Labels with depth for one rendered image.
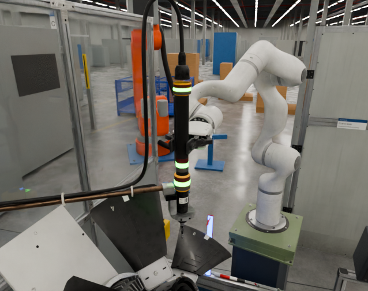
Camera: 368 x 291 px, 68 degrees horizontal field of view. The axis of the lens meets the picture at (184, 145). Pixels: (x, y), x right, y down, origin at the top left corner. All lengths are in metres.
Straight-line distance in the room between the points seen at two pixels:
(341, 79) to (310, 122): 0.39
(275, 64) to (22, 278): 1.07
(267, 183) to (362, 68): 1.38
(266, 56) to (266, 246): 0.85
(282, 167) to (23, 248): 1.02
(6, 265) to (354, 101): 2.35
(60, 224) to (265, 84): 0.95
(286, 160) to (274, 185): 0.15
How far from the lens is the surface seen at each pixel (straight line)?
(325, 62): 2.42
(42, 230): 0.98
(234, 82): 0.97
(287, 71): 1.15
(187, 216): 0.76
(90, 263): 1.02
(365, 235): 1.22
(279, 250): 1.40
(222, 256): 1.09
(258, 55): 1.06
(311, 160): 2.60
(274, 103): 1.24
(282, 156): 1.30
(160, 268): 0.88
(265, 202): 1.43
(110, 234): 0.86
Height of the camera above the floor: 1.88
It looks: 21 degrees down
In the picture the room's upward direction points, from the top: straight up
